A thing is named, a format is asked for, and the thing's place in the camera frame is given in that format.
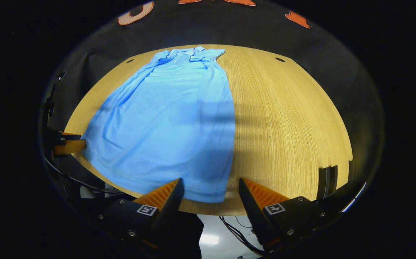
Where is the light blue T-shirt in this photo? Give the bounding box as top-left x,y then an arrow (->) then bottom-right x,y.
80,46 -> 236,204

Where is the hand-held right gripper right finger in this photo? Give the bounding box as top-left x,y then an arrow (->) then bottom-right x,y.
239,177 -> 329,254

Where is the dark curved bar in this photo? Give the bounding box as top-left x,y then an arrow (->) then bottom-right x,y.
317,165 -> 339,201

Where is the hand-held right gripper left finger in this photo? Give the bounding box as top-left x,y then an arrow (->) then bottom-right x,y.
98,178 -> 185,252

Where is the black floor cable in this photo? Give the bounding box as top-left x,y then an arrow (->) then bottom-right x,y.
218,215 -> 266,256

